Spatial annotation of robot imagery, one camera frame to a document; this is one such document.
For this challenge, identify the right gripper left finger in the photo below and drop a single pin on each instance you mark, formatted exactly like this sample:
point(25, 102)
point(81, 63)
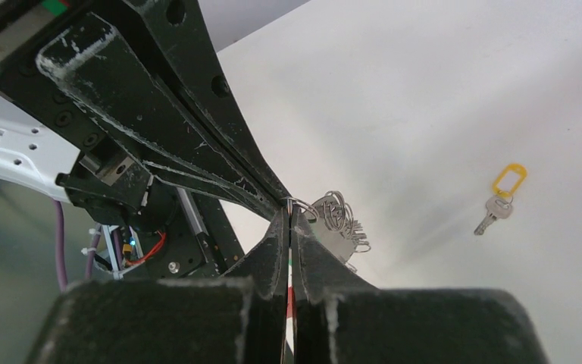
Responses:
point(239, 317)

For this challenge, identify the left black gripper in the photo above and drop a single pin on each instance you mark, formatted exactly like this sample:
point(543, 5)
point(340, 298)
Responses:
point(104, 103)

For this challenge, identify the metal keyring holder red handle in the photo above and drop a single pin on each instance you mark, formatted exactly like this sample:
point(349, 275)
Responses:
point(333, 223)

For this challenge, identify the yellow tag key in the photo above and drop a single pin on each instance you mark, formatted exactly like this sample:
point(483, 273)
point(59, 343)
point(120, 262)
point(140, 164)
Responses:
point(500, 205)

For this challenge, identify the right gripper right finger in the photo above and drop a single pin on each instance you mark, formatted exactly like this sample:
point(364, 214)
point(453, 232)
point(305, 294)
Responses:
point(341, 318)

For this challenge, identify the electronics board with leds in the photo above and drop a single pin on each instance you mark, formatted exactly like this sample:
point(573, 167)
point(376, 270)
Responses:
point(132, 252)

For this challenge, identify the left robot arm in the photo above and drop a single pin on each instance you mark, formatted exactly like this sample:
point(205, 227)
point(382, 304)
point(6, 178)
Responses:
point(113, 106)

